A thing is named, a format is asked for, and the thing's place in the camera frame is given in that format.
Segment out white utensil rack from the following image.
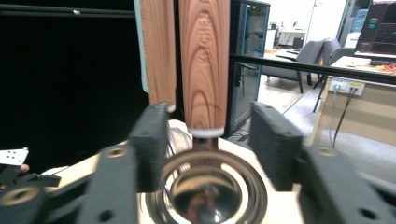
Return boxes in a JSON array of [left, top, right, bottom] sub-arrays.
[[135, 119, 314, 224]]

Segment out whisk with teal handle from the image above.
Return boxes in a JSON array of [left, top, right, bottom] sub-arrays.
[[133, 0, 151, 95]]

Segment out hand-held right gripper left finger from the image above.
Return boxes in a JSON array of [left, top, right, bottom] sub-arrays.
[[128, 101, 171, 193]]

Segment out black horizontal frame bar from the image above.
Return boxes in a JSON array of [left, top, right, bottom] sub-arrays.
[[229, 53, 396, 86]]

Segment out wall power outlet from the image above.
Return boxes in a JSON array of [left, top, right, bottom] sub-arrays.
[[328, 77, 366, 97]]

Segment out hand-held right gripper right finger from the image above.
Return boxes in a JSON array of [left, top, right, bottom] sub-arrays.
[[247, 101, 305, 192]]

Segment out white hanging cable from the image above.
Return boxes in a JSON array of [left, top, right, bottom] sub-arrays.
[[328, 88, 340, 145]]

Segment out grey armchair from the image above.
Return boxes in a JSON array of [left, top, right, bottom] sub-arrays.
[[261, 37, 332, 95], [312, 46, 358, 114]]

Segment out strainer with wooden handle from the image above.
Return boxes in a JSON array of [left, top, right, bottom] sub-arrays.
[[139, 0, 194, 158]]

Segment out black cabinet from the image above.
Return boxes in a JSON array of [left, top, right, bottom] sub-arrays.
[[224, 0, 272, 138]]

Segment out black frame bar with bolt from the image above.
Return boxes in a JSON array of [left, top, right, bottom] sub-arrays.
[[0, 3, 137, 19]]

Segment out black curtain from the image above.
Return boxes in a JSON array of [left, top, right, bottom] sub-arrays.
[[0, 0, 151, 174]]

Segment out computer monitor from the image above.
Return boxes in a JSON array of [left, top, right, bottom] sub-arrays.
[[354, 0, 396, 61]]

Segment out wooden desk panel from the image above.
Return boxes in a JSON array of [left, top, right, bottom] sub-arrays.
[[310, 55, 396, 147]]

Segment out black hanging cable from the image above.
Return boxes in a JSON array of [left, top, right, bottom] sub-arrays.
[[332, 88, 359, 149]]

